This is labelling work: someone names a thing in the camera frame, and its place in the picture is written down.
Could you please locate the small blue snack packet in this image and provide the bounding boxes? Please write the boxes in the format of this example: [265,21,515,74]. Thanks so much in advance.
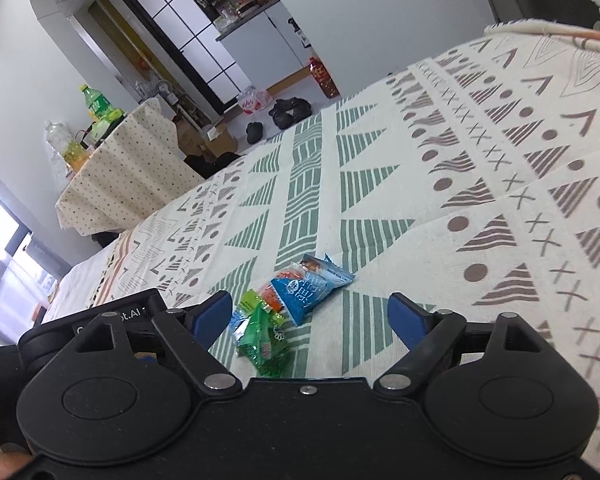
[228,307,251,343]

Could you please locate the clear bottle with yellow liquid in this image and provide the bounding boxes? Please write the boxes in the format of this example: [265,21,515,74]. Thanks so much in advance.
[44,120,90,173]

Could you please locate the black shoes on floor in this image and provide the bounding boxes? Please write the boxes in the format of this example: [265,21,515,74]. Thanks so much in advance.
[269,96,313,128]

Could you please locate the white cabinet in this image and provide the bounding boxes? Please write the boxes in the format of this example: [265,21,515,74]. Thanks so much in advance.
[215,2,313,93]

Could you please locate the black framed sliding door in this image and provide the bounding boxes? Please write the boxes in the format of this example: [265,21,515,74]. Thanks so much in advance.
[123,0,253,116]

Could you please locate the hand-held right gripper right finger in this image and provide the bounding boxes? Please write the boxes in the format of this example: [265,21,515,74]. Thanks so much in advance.
[374,291,556,396]

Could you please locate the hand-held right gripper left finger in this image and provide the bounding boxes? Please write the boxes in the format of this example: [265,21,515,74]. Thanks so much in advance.
[72,290,243,396]

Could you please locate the orange red snack packet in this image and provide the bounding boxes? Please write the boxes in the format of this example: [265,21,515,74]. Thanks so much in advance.
[257,266,306,313]

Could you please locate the table with dotted cloth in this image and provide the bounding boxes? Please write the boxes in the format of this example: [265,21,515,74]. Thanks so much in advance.
[55,99,206,237]

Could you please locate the green drink bottle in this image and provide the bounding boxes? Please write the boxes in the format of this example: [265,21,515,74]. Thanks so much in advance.
[80,84,126,128]

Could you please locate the window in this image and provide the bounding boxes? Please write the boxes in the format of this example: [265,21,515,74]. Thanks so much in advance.
[0,175,61,346]

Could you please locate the green snack packet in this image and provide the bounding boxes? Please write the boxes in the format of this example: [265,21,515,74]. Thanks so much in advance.
[236,304,293,379]

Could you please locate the pink plastic bag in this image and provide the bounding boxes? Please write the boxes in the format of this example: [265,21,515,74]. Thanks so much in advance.
[236,85,273,116]

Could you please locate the cardboard box on floor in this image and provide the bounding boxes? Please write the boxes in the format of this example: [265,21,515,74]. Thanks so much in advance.
[172,116,240,158]

